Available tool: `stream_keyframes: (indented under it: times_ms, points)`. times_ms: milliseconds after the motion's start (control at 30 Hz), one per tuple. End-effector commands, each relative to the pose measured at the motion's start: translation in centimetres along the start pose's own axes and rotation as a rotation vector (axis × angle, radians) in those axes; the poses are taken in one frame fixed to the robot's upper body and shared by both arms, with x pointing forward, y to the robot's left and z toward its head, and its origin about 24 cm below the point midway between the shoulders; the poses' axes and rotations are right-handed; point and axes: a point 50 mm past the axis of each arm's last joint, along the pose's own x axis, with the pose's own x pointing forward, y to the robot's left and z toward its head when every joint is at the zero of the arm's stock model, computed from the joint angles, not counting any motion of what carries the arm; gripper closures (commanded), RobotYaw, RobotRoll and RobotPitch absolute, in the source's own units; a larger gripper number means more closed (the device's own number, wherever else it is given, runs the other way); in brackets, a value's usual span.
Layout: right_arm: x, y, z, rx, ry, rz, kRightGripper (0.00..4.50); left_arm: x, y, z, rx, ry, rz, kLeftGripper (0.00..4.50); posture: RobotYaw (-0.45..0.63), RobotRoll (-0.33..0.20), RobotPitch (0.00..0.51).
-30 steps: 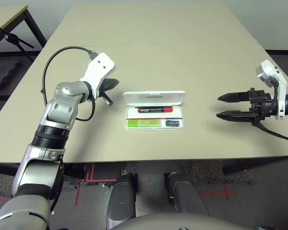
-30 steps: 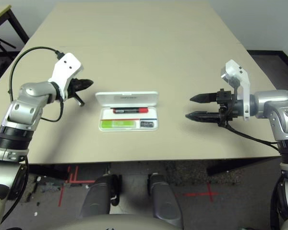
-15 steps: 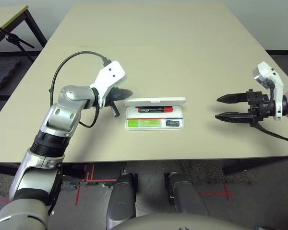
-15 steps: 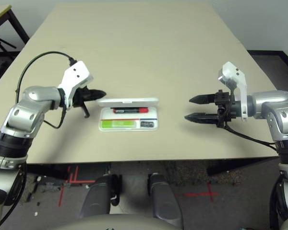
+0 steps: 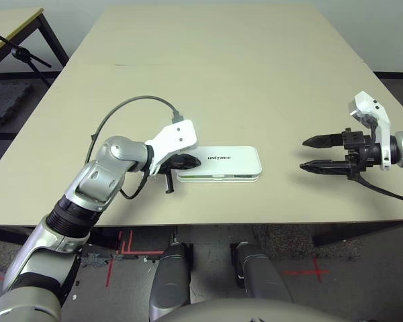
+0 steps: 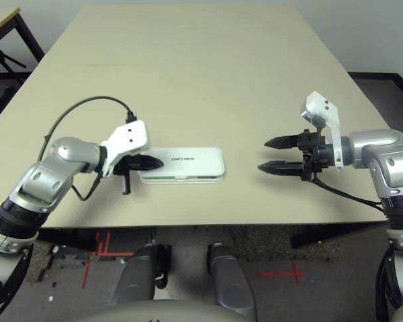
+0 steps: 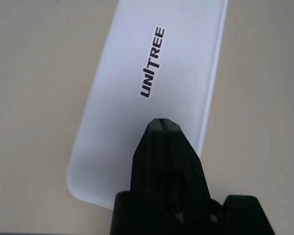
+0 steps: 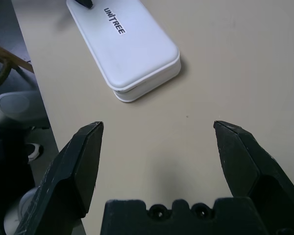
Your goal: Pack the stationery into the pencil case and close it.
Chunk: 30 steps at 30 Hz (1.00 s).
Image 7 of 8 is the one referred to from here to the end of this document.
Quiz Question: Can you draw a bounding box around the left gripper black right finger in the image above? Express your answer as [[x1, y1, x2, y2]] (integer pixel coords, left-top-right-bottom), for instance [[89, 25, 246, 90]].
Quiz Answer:
[[163, 118, 212, 200]]

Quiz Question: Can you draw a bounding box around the white plastic pencil case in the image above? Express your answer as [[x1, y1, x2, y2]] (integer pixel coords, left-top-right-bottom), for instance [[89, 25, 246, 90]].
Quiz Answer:
[[65, 0, 229, 211]]

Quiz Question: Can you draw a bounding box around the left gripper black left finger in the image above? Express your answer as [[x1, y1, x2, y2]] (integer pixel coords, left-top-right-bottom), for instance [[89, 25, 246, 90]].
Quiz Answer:
[[129, 118, 173, 193]]

